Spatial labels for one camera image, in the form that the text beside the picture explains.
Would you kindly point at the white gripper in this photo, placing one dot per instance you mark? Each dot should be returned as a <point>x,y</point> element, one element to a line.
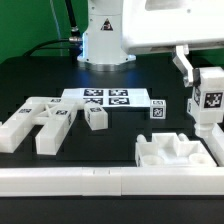
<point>157,25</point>

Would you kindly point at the white chair seat part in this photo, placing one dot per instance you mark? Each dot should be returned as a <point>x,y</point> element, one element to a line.
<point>171,150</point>

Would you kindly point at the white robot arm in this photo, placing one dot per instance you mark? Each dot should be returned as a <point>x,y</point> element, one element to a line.
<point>120,30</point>

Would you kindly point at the white marker base plate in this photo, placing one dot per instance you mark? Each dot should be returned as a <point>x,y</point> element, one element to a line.
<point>111,97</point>

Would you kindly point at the white right rail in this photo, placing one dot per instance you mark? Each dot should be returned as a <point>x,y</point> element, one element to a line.
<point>215,143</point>

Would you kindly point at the white rail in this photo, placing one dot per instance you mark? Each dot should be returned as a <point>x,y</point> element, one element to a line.
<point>215,143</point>
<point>111,181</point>

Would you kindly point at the white chair back frame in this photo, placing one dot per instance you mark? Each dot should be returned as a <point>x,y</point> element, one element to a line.
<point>54,115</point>

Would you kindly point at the white front rail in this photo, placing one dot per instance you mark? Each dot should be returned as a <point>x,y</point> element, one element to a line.
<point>111,181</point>

